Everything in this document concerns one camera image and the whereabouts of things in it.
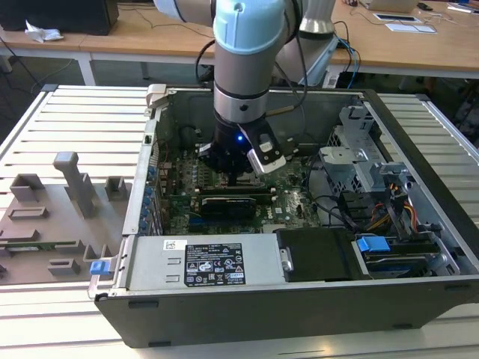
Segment small graphics card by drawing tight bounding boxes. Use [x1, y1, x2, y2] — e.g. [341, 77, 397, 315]
[200, 194, 259, 221]

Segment green motherboard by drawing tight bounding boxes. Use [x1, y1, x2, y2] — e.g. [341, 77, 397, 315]
[156, 147, 326, 236]

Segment grey metal drive cage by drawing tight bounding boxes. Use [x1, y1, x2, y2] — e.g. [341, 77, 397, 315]
[317, 104, 412, 195]

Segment grey power supply unit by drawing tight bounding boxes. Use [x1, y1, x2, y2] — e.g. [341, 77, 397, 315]
[112, 234, 296, 292]

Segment black plastic shroud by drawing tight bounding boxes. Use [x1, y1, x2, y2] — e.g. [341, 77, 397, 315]
[275, 227, 375, 283]

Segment wooden desk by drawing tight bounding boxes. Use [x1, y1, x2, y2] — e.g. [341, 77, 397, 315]
[0, 0, 479, 82]

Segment black open PC case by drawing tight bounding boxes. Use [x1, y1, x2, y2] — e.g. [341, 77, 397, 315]
[88, 84, 479, 349]

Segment hard disk in blue carrier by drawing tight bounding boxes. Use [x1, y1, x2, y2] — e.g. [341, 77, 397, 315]
[351, 233, 463, 280]

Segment grey parts rack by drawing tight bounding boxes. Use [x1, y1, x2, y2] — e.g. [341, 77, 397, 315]
[0, 151, 130, 287]

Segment green RAM stick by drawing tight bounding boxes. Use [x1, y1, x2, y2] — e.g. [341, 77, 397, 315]
[0, 241, 79, 251]

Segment black computer box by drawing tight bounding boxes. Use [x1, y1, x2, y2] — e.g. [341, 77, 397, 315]
[0, 0, 120, 37]

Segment crumpled white paper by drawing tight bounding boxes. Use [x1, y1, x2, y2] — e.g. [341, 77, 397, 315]
[24, 19, 64, 43]

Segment black camera bracket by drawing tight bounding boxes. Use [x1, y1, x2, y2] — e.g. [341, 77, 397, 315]
[239, 123, 285, 165]

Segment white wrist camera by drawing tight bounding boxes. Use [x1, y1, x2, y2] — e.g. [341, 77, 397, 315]
[245, 140, 287, 175]

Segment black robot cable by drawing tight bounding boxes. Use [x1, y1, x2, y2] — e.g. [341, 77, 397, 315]
[267, 22, 310, 115]

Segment black disk wire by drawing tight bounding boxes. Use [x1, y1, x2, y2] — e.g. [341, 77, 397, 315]
[310, 160, 360, 229]

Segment blue cable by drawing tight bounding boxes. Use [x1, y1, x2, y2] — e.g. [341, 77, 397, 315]
[336, 37, 363, 82]

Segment yellow red power wires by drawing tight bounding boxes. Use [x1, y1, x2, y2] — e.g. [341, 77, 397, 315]
[364, 181, 420, 231]

